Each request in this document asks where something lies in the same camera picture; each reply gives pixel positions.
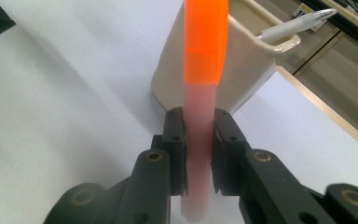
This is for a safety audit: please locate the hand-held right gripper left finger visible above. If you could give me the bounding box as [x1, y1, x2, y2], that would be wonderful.
[150, 106, 189, 197]

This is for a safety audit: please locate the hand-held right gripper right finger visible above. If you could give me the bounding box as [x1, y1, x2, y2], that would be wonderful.
[211, 107, 254, 197]

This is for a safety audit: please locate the beige square cup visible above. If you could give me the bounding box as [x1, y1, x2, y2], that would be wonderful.
[150, 0, 302, 115]

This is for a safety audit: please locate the orange highlighter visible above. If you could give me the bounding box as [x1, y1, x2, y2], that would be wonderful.
[180, 0, 230, 224]

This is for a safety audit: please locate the translucent pen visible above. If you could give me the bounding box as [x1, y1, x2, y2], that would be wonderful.
[255, 7, 338, 44]

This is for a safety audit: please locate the beige wooden cabinet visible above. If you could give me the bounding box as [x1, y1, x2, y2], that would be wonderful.
[279, 18, 358, 147]

